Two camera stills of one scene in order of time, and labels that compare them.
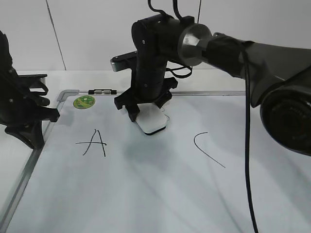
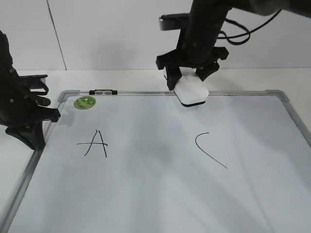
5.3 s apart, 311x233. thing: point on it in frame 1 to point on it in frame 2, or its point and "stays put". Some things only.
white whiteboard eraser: (151, 118) to (190, 90)
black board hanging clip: (102, 91) stays put
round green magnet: (84, 102) stays put
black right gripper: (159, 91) to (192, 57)
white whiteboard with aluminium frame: (95, 171) stays put
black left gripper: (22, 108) stays put
